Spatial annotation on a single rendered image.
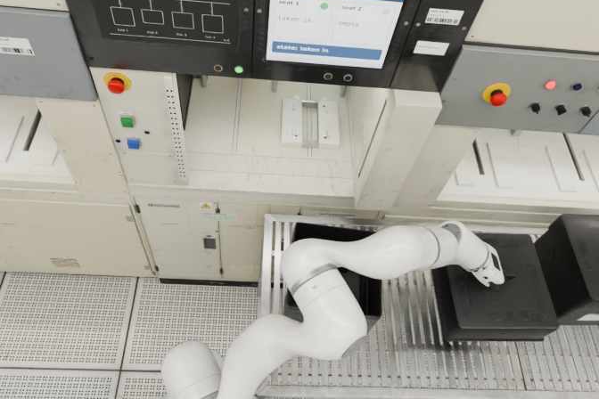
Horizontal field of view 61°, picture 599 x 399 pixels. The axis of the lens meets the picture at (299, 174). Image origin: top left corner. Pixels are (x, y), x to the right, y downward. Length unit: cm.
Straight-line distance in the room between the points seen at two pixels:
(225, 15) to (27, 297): 183
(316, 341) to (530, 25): 84
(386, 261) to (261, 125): 107
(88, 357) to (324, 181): 132
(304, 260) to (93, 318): 169
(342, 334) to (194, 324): 157
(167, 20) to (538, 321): 121
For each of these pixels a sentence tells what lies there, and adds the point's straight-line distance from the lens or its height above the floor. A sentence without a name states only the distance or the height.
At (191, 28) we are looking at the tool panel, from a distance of 120.
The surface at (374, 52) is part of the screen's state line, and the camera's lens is 123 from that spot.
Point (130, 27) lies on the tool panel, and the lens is 123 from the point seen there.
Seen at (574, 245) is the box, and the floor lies 101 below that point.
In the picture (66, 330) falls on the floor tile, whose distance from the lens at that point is 254.
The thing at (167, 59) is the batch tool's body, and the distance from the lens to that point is 127.
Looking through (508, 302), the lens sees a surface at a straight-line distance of 153.
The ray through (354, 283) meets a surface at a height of 77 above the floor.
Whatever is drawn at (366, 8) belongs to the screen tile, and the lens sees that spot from 115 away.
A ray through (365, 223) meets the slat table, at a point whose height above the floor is 76.
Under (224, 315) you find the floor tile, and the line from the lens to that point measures 244.
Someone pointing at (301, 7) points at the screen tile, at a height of 163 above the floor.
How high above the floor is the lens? 232
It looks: 56 degrees down
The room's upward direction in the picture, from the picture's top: 11 degrees clockwise
